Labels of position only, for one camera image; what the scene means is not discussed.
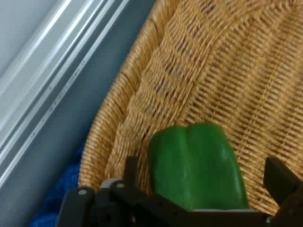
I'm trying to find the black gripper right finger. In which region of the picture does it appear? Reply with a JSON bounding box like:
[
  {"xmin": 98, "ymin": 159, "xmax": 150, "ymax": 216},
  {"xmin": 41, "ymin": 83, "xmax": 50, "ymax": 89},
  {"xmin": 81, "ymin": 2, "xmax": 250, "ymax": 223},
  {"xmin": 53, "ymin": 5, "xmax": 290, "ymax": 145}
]
[{"xmin": 263, "ymin": 157, "xmax": 303, "ymax": 227}]

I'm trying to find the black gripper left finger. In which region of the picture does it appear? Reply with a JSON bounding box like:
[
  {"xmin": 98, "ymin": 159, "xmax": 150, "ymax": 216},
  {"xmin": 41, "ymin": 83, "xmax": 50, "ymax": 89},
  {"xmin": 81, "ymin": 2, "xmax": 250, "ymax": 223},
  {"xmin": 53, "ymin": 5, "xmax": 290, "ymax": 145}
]
[{"xmin": 58, "ymin": 155, "xmax": 190, "ymax": 227}]

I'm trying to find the green bell pepper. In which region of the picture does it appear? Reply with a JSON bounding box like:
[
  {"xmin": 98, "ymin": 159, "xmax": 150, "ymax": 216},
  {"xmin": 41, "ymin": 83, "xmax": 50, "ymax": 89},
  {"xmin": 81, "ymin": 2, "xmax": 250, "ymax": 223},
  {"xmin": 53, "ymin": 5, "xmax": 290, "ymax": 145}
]
[{"xmin": 147, "ymin": 122, "xmax": 250, "ymax": 211}]

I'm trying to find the woven wicker basket with handles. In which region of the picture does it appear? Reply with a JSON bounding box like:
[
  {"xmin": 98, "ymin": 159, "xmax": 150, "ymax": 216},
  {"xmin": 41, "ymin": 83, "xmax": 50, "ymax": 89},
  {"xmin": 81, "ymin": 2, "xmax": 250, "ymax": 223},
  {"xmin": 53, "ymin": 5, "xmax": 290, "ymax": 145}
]
[{"xmin": 78, "ymin": 0, "xmax": 303, "ymax": 217}]

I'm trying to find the long aluminium frame rail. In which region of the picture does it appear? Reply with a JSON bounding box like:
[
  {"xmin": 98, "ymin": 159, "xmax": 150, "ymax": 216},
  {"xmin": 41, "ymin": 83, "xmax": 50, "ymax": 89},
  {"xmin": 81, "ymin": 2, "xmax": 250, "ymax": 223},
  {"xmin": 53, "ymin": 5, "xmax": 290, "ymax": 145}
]
[{"xmin": 0, "ymin": 0, "xmax": 130, "ymax": 187}]

